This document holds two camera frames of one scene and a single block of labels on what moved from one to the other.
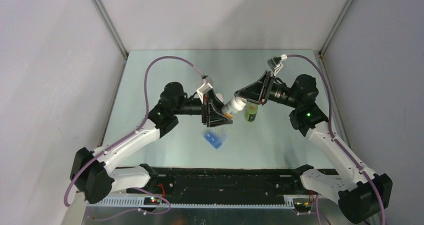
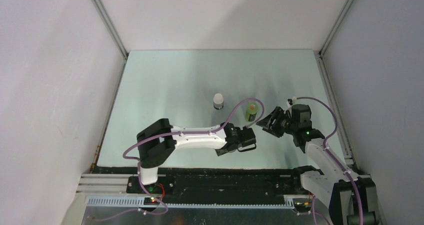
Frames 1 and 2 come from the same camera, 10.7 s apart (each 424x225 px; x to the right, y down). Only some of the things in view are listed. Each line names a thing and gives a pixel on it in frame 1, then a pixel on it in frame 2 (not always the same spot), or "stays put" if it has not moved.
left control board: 151,201 stays put
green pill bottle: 251,111 stays put
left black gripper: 212,118 to 219,152
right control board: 302,204 stays put
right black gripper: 255,93 to 272,128
